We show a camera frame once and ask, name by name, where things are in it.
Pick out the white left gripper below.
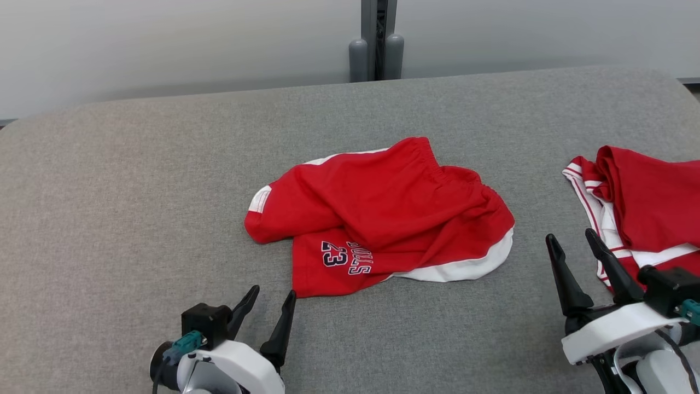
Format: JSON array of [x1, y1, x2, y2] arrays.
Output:
[[176, 285, 297, 394]]

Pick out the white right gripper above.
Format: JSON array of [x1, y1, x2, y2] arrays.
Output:
[[545, 228, 684, 366]]

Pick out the red white jersey shirt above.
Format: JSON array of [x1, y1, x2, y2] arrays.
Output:
[[562, 145, 700, 291]]

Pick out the red white sports shorts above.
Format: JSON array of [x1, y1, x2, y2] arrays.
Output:
[[244, 137, 516, 299]]

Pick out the teal left camera connector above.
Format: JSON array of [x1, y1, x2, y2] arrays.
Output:
[[163, 330, 207, 366]]

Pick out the teal camera connector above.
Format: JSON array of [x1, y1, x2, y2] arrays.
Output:
[[675, 299, 700, 327], [163, 330, 207, 366]]

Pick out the teal right camera connector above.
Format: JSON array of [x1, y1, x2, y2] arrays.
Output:
[[675, 299, 700, 327]]

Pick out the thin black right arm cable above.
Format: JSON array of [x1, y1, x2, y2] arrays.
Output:
[[654, 328, 700, 394]]

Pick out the grey partition post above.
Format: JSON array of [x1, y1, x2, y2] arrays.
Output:
[[348, 0, 405, 83]]

